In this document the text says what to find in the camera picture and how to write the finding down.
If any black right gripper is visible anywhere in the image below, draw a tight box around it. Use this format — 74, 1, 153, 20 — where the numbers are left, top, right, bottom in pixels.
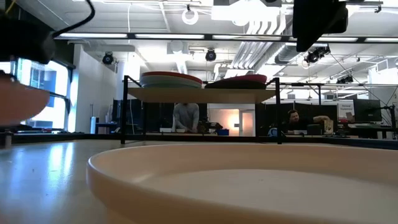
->
292, 0, 349, 53

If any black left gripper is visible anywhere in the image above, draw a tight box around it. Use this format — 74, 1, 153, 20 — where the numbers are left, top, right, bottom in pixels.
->
0, 16, 56, 65

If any salmon pink plate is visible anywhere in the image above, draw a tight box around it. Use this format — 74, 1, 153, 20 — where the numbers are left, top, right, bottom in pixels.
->
0, 73, 50, 127

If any magenta plate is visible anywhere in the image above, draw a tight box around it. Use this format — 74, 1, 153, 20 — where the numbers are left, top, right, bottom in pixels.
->
217, 73, 268, 84

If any white plate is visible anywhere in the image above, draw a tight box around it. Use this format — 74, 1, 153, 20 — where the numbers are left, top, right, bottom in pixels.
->
139, 75, 203, 88

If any coral red plate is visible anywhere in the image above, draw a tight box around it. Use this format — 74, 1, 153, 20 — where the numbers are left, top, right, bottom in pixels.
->
141, 70, 203, 85

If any cream plate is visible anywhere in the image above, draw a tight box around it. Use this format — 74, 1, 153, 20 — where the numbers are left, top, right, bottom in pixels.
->
86, 142, 398, 224

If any black metal wood-top shelf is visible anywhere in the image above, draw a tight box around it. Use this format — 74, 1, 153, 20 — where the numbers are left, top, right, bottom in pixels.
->
120, 75, 283, 146

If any black overhead light bar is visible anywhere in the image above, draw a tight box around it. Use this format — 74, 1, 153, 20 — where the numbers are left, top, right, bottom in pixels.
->
54, 32, 398, 44

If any white ceiling pipe bundle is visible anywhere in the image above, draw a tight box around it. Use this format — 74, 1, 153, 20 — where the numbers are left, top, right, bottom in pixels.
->
231, 12, 289, 71

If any black computer monitor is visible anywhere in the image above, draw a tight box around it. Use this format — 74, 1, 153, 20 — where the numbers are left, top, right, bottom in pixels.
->
353, 98, 382, 123

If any seated person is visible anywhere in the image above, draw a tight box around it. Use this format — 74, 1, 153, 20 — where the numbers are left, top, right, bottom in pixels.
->
281, 109, 330, 135

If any brown paper bag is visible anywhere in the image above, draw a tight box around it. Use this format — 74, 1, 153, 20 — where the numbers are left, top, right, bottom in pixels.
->
323, 119, 335, 135

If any white door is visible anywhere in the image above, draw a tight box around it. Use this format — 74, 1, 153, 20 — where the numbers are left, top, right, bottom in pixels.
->
239, 109, 256, 137

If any standing person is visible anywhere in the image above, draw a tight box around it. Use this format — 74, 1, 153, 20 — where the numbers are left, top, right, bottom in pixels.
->
172, 102, 200, 134

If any yellow cable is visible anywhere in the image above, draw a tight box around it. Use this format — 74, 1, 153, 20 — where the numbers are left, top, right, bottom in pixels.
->
4, 0, 17, 15

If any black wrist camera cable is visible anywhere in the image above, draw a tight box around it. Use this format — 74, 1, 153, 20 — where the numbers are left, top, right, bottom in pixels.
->
51, 0, 96, 39

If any white wall sign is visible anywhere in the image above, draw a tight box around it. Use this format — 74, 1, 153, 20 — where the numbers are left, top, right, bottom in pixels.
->
338, 102, 355, 119

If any black frame bracket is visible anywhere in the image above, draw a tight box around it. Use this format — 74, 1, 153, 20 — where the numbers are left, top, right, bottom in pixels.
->
0, 129, 14, 149

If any black table frame rail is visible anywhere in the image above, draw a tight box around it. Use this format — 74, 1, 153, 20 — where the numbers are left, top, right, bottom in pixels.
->
12, 132, 398, 151

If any white ring ceiling fixture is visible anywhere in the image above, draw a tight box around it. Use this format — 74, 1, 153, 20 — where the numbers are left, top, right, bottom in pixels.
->
181, 8, 200, 26

